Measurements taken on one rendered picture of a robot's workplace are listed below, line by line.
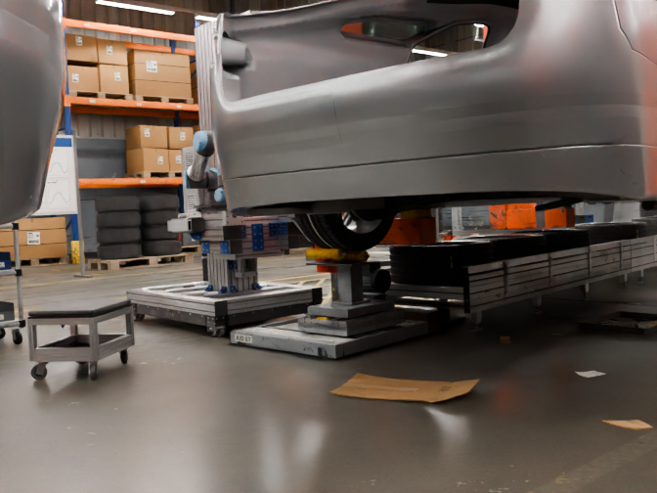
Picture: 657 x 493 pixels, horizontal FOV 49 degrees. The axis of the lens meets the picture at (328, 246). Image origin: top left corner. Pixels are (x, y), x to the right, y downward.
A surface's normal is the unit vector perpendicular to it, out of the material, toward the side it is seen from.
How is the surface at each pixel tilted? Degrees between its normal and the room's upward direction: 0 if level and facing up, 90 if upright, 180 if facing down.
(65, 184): 90
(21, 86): 97
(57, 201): 90
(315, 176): 107
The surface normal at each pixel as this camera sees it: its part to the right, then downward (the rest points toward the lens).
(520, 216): -0.69, 0.07
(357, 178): -0.65, 0.31
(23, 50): 1.00, 0.07
